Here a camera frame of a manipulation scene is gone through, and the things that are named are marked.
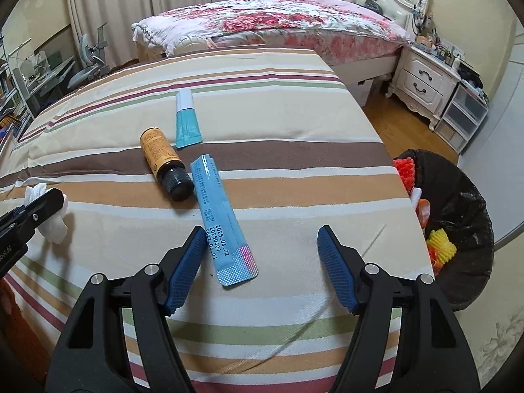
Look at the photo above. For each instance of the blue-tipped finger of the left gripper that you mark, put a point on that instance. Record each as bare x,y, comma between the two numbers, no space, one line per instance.
14,220

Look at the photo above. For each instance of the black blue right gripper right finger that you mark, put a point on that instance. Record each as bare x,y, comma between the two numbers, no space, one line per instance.
432,354

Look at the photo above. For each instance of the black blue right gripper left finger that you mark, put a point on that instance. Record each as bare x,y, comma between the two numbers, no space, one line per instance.
91,354

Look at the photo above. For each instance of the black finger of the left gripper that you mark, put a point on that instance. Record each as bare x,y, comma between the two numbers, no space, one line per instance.
39,211

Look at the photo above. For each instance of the yellow foam net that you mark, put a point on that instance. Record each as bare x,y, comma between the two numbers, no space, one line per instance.
440,248

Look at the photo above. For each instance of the orange plastic wrapper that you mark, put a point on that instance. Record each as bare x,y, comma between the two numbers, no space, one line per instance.
423,212

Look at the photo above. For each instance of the amber bottle black cap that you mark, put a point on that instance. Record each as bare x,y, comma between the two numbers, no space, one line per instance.
168,169

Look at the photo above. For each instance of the white green tube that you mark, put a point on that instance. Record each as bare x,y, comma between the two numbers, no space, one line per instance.
415,197

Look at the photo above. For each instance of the long blue sachet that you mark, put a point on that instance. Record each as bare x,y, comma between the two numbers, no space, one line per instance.
230,252

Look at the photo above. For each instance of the red foam net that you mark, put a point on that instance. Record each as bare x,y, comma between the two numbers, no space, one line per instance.
407,172

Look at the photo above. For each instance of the teal white tube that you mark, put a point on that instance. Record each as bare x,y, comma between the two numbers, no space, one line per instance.
187,127

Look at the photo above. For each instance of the black trash bin with bag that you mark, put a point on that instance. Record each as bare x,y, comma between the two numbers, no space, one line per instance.
460,210

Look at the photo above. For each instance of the desk with clutter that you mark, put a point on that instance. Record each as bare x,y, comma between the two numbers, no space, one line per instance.
26,85

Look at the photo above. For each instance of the grey office chair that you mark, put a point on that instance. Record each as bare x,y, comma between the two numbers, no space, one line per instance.
93,59

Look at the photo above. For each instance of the white sliding wardrobe door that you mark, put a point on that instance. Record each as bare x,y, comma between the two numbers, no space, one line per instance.
494,160

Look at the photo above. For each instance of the plastic drawer unit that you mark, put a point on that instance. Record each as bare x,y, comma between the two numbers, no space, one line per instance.
463,115

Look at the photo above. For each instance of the striped bed cover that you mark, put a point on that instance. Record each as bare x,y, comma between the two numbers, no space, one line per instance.
262,148

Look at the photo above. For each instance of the white nightstand with drawers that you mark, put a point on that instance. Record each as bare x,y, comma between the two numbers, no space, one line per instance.
423,83

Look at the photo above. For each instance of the white cardboard box under bed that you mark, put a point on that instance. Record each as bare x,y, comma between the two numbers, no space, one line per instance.
361,91

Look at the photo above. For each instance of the clutter on nightstand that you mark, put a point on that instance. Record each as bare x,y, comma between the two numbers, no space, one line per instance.
428,39

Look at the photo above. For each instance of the bed with floral quilt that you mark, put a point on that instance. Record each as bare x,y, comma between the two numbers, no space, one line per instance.
357,43

